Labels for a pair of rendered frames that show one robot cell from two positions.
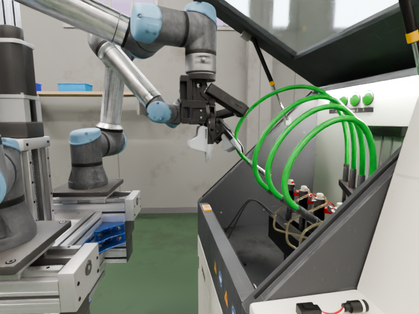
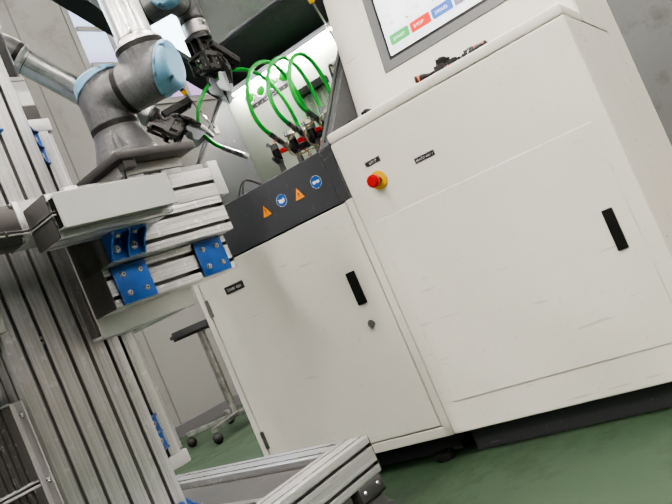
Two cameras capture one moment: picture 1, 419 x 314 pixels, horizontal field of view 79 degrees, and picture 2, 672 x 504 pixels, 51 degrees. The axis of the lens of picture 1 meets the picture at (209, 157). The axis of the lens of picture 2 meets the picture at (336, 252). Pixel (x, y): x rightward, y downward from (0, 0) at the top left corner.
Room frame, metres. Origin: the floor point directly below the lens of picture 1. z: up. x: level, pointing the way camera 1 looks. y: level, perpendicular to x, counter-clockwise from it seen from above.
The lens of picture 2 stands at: (-0.84, 1.43, 0.60)
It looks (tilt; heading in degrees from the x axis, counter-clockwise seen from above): 2 degrees up; 313
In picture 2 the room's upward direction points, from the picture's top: 23 degrees counter-clockwise
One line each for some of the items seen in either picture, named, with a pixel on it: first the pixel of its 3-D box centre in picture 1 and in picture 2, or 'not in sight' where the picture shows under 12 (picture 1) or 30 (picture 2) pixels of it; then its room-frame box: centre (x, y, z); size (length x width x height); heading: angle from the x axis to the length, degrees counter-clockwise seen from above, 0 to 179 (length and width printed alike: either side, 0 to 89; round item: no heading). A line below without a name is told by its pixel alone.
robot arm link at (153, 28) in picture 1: (156, 28); (165, 1); (0.61, 0.12, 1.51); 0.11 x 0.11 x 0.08; 28
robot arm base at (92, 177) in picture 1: (88, 172); not in sight; (1.04, 0.50, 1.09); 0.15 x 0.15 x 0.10
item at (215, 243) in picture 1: (218, 256); (257, 217); (0.77, -0.03, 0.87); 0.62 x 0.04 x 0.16; 10
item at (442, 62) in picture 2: not in sight; (453, 60); (0.06, -0.25, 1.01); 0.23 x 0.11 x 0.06; 10
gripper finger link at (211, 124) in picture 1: (209, 126); (223, 71); (0.62, 0.00, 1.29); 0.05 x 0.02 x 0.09; 10
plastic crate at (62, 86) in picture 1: (75, 88); not in sight; (3.07, 1.56, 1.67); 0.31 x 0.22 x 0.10; 93
